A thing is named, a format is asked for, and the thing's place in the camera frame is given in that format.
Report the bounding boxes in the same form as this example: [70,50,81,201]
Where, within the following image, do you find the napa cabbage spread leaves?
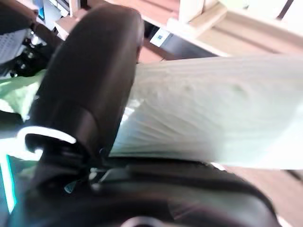
[0,55,303,171]

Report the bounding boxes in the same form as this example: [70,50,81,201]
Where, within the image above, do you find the wooden display shelf frame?
[53,0,303,60]

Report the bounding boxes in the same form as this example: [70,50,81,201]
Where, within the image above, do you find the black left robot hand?
[0,4,280,227]

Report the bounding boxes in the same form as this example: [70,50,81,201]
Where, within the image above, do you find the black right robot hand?
[13,21,63,78]

